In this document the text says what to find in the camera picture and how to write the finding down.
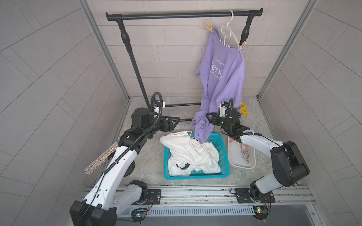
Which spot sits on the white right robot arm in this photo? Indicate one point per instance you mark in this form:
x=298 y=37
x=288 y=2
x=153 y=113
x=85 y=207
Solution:
x=288 y=164

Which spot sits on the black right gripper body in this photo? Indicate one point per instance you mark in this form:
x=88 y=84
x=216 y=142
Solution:
x=225 y=124

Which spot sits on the white plastic hanger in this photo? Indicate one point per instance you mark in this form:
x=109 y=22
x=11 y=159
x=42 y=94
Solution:
x=230 y=35

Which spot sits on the left circuit board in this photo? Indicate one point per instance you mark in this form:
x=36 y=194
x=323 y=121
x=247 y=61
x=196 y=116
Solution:
x=138 y=215

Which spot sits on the purple t-shirt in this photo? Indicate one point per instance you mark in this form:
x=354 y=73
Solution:
x=222 y=73

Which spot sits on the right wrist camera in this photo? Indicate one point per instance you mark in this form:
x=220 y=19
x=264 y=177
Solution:
x=222 y=109

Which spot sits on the pink clothespin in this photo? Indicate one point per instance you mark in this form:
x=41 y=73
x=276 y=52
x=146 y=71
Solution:
x=241 y=47

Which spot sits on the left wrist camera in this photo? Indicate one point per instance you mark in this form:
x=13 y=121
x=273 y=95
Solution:
x=157 y=106

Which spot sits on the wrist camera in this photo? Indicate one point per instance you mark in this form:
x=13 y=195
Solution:
x=222 y=109
x=157 y=106

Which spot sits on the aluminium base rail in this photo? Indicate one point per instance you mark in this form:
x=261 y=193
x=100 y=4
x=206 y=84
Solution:
x=193 y=201

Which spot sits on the right circuit board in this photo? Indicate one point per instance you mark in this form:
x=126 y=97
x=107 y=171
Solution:
x=261 y=212

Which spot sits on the white garment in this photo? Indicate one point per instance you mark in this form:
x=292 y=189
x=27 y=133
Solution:
x=188 y=156

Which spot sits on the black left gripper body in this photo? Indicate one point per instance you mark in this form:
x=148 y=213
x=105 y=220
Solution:
x=163 y=128

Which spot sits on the circuit board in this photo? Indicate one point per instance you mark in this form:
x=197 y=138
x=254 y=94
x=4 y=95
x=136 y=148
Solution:
x=138 y=215
x=261 y=212

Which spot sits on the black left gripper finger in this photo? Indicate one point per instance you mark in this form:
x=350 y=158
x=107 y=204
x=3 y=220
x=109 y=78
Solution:
x=173 y=124
x=171 y=118

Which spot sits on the black round base stand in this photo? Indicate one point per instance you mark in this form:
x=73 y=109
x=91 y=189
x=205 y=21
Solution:
x=130 y=169

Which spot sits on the black metal clothes rack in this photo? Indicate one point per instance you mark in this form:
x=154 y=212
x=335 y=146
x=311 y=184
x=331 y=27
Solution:
x=169 y=56

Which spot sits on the yellow plastic triangle toy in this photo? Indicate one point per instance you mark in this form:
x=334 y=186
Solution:
x=243 y=109

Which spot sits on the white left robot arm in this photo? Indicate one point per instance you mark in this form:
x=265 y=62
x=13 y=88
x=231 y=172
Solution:
x=101 y=206

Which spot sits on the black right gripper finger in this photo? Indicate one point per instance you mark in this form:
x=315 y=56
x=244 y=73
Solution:
x=214 y=121
x=212 y=115

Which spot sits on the teal plastic laundry basket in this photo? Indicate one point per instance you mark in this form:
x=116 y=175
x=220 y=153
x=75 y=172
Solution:
x=217 y=141

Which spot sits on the beige clothespin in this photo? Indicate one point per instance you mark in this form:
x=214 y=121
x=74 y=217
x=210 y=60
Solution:
x=209 y=26

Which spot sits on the white plastic clothespin tray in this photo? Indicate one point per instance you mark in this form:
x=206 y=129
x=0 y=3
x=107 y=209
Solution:
x=240 y=156

